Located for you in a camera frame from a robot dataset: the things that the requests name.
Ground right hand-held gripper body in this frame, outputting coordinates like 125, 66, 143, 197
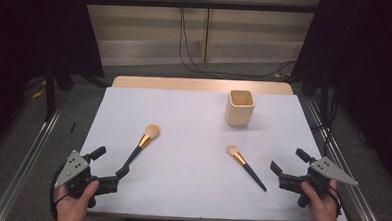
277, 154, 361, 211

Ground black horizontal frame bar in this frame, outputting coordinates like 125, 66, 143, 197
83, 0, 318, 15

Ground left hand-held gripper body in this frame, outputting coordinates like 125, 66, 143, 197
53, 148, 121, 210

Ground black stand leg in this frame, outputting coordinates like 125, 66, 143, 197
42, 60, 59, 122
319, 69, 331, 123

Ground metal floor rail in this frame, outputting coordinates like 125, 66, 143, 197
300, 96, 392, 221
0, 91, 71, 221

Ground person's left hand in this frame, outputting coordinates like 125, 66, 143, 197
54, 177, 101, 221

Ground small makeup brush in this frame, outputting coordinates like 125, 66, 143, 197
224, 145, 269, 193

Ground yellow floor tape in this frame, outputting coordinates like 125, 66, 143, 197
31, 79, 48, 100

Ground black curtain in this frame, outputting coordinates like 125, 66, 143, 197
0, 0, 108, 164
285, 0, 392, 190

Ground black wall cable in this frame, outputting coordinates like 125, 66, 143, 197
177, 0, 300, 81

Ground black floor cables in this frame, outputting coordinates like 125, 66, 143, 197
308, 92, 340, 158

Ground right hand-held gripper cable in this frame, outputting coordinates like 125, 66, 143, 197
325, 185, 344, 219

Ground wooden table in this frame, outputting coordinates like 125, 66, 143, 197
87, 73, 354, 221

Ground beige square brush holder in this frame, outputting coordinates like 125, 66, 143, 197
224, 89, 257, 128

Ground white table mat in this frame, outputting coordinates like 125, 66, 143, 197
77, 85, 354, 221

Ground left hand-held gripper cable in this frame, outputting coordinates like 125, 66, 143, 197
48, 163, 71, 220

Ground large makeup brush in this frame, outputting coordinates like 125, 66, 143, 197
122, 122, 161, 172

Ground hand-held gripper cable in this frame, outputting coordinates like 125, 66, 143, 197
325, 185, 344, 219
48, 163, 71, 220

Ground person's right hand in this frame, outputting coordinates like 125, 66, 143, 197
298, 177, 340, 221

